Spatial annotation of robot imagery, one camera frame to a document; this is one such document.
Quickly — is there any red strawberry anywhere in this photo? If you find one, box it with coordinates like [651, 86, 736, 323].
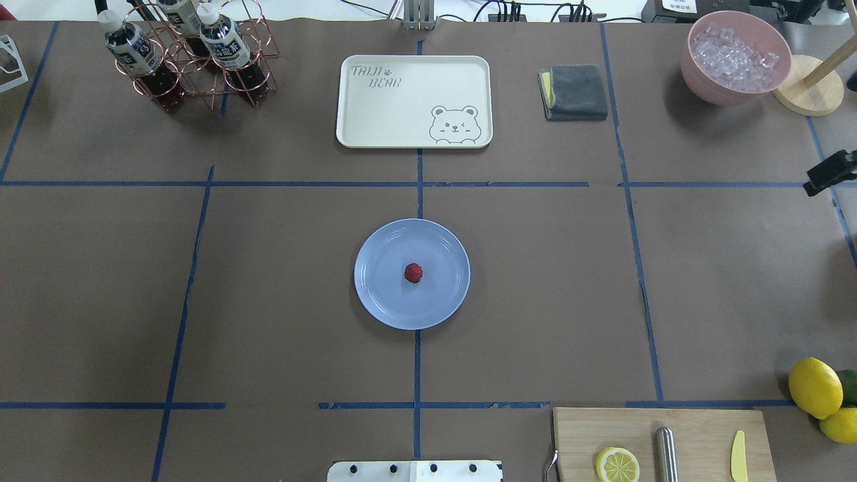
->
[404, 262, 424, 284]

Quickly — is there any blue plate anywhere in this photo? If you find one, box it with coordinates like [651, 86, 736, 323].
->
[353, 218, 471, 330]

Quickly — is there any wooden stand round base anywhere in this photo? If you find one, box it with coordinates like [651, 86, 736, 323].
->
[773, 35, 856, 116]

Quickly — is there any pink bowl with ice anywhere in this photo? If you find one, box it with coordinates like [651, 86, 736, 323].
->
[682, 10, 792, 106]

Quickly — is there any green lime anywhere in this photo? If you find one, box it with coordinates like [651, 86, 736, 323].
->
[836, 369, 857, 408]

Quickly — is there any yellow lemon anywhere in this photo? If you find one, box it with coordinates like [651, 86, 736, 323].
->
[787, 357, 844, 420]
[818, 408, 857, 445]

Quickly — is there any wooden cutting board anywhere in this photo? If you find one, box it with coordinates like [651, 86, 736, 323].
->
[549, 408, 779, 482]

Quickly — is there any yellow plastic knife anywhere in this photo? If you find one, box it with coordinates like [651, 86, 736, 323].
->
[730, 430, 748, 482]

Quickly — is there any steel cylinder black cap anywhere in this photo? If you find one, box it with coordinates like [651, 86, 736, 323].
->
[655, 425, 679, 481]

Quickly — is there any lemon half slice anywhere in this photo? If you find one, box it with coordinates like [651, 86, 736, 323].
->
[594, 447, 641, 482]

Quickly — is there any cream bear tray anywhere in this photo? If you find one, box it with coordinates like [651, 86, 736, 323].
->
[335, 55, 493, 149]

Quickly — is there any tea bottle white cap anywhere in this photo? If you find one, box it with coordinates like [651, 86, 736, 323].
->
[196, 2, 268, 106]

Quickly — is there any aluminium frame post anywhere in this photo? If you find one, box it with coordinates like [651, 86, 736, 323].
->
[402, 0, 437, 31]

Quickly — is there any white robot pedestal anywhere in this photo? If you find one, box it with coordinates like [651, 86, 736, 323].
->
[327, 459, 504, 481]

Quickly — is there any copper wire bottle rack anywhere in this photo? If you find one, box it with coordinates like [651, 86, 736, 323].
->
[96, 1, 281, 112]

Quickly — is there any white wire cup rack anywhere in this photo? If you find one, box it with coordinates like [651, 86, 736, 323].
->
[1, 34, 29, 94]

